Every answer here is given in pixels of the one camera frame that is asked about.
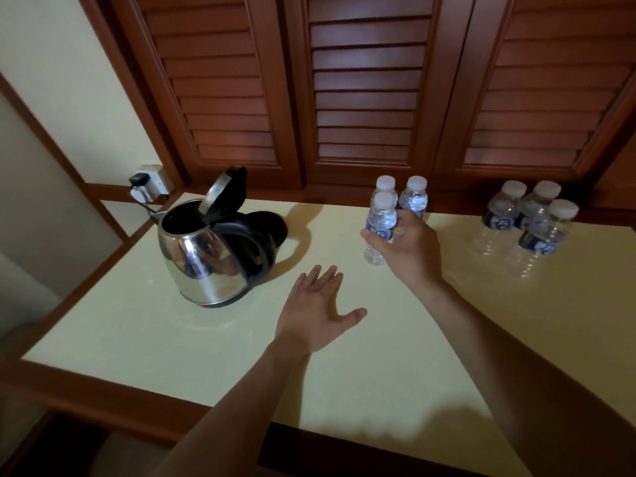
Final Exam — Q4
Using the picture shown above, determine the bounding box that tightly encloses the wooden cabinet cream top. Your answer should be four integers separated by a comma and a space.
0, 183, 636, 477

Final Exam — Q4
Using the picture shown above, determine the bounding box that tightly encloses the white wall socket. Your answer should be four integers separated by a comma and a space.
134, 164, 175, 197

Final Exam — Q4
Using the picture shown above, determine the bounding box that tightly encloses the person's left forearm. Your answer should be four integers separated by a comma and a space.
148, 335, 311, 477

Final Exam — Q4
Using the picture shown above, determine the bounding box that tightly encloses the wooden louvered shutter door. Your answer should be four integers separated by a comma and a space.
107, 0, 304, 189
432, 0, 636, 192
283, 0, 476, 187
591, 133, 636, 209

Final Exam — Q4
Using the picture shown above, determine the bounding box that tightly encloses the person's left hand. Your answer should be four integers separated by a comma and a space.
274, 264, 368, 356

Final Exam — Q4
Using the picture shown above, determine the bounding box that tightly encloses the clear plastic water bottle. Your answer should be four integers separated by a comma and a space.
514, 180, 562, 232
504, 199, 580, 279
372, 175, 398, 204
363, 191, 398, 266
478, 180, 527, 256
397, 175, 429, 219

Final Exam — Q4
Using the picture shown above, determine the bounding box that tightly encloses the person's right hand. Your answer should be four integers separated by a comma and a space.
360, 209, 444, 293

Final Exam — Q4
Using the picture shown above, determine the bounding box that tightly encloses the stainless steel electric kettle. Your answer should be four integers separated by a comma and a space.
151, 166, 289, 309

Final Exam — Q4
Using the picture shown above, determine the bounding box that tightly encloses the person's right forearm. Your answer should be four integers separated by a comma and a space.
412, 278, 636, 477

